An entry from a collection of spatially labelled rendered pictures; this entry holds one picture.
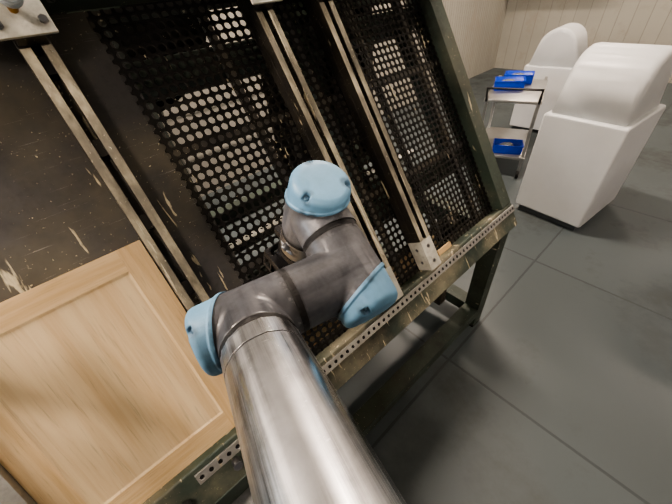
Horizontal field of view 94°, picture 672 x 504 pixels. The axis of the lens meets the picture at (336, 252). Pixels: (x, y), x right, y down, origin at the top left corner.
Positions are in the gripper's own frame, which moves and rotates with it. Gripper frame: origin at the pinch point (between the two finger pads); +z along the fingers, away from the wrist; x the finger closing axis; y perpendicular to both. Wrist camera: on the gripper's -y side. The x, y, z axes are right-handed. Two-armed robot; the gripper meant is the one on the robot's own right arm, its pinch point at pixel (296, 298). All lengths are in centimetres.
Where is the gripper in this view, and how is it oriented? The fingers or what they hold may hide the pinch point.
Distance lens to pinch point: 66.8
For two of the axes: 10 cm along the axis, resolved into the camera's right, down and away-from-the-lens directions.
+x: -7.4, 4.9, -4.7
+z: -2.3, 4.7, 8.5
